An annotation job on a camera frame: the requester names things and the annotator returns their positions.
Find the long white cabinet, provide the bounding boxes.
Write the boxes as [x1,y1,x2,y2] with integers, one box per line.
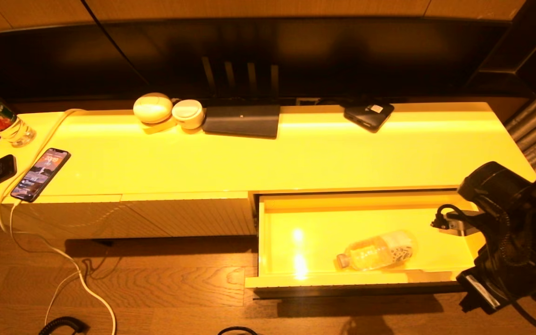
[0,102,536,240]

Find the thin black television cable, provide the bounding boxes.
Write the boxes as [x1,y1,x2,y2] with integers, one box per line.
[81,0,150,87]

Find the black base plug cable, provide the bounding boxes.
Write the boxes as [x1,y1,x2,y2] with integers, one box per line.
[217,326,259,335]

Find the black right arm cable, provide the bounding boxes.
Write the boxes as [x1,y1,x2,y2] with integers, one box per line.
[435,204,536,335]

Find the black coiled cable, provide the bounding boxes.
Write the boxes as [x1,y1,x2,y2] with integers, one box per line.
[39,316,89,335]

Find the thin white phone cable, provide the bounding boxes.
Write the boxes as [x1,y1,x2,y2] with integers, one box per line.
[10,201,85,326]

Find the cream drawer with dark handle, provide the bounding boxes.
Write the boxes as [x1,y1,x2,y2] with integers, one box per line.
[245,190,487,298]

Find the white round lidded cup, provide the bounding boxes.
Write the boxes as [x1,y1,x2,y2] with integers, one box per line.
[172,99,205,129]

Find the black television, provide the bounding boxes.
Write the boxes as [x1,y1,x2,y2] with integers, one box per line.
[0,16,510,107]

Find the dark grey flat box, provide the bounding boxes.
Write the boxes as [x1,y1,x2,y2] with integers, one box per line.
[202,104,281,139]

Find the black device with white label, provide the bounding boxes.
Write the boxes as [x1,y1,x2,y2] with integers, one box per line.
[344,102,395,133]

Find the thick white power cable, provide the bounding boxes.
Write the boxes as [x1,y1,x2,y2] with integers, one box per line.
[0,108,117,335]

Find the dark wooden shelf unit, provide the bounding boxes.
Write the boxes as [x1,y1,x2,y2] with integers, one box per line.
[466,0,536,96]

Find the clear bottle with white cap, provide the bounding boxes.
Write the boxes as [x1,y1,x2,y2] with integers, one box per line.
[335,230,417,271]

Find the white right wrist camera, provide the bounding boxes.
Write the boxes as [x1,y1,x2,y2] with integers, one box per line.
[431,209,480,237]

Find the white egg-shaped case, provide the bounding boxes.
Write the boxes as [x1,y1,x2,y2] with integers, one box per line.
[133,92,174,124]

